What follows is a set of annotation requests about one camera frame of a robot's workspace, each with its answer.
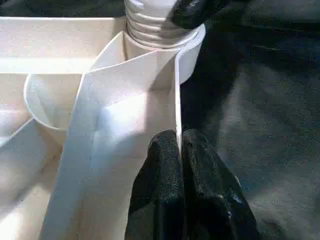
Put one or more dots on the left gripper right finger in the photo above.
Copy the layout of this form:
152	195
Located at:
215	205

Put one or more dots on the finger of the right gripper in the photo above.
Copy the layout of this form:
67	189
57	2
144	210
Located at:
197	11

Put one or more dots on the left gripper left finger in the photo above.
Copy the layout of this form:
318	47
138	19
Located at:
157	195

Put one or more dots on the white plastic table leg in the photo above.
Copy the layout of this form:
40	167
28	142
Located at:
150	25

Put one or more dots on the white plastic table top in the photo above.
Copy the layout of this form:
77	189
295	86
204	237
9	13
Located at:
115	110

